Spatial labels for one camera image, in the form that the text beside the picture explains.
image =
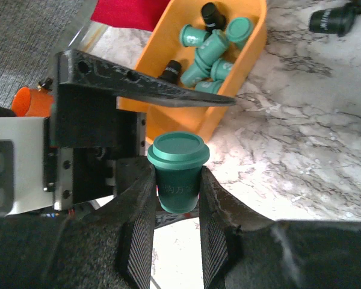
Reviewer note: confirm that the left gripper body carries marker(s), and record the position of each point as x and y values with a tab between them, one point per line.
85	135

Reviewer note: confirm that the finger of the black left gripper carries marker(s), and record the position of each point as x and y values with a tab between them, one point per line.
83	79

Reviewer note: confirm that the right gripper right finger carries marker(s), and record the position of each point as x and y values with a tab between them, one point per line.
244	249

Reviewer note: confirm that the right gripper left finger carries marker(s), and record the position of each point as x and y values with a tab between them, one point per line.
66	252

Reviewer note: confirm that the orange storage basket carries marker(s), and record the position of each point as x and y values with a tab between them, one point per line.
164	45

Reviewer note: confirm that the teal coffee capsule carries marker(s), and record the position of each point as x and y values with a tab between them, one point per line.
239	30
212	48
190	36
209	86
197	72
220	69
178	158

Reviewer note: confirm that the black coffee capsule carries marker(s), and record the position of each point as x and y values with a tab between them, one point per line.
171	72
212	17
338	20

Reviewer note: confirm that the orange cup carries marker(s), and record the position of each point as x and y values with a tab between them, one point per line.
29	102

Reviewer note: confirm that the red cloth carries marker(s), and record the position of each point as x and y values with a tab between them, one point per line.
136	14

